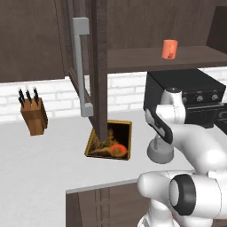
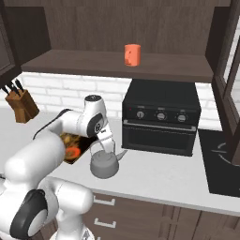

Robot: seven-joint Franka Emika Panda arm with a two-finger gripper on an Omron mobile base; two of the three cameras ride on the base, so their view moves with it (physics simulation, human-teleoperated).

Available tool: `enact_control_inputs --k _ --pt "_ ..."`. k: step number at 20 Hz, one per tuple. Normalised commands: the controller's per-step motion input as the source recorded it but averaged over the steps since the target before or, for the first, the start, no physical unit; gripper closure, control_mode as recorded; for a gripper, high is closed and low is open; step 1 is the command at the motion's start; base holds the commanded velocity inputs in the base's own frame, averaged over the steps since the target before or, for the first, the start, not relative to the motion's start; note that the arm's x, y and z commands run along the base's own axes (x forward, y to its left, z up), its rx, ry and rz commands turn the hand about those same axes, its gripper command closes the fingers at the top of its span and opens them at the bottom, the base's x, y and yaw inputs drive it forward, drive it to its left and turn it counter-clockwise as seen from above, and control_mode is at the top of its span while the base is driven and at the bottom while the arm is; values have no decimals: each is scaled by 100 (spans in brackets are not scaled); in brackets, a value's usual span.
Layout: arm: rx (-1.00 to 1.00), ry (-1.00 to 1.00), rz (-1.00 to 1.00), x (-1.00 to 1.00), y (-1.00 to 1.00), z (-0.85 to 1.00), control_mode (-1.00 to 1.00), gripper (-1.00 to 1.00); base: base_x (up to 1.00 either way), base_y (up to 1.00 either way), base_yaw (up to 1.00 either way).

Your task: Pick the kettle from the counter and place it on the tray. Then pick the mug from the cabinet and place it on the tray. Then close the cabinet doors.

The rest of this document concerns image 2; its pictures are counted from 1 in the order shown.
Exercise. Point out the orange mug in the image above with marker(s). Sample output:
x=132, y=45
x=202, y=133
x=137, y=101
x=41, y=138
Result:
x=132, y=55

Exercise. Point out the grey kettle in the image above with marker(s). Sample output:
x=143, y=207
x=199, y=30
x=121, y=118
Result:
x=104, y=165

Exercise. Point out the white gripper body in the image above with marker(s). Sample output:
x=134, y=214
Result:
x=107, y=141

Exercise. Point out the brown drawer front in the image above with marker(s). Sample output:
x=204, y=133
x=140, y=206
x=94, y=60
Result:
x=131, y=230
x=137, y=208

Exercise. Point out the brown base cupboard door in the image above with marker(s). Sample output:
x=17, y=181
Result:
x=182, y=226
x=220, y=228

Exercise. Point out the dark wood solid cabinet door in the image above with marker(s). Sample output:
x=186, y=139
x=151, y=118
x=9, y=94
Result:
x=22, y=31

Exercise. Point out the dark wood glazed cabinet door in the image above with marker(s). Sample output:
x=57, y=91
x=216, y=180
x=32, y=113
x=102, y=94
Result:
x=225, y=78

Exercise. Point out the wooden knife block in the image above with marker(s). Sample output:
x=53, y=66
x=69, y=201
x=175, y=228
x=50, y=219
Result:
x=23, y=107

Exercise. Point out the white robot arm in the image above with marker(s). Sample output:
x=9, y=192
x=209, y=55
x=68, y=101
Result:
x=34, y=162

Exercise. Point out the black hob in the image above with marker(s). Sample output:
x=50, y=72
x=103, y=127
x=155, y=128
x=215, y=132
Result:
x=218, y=175

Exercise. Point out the black toaster oven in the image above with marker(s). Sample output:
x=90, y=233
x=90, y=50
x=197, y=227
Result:
x=161, y=125

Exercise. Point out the dark tray with orange pattern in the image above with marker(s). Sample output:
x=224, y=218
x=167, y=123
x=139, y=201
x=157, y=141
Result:
x=78, y=144

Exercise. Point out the dark wood wall cabinet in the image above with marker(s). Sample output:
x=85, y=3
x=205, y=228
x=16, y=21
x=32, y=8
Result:
x=125, y=34

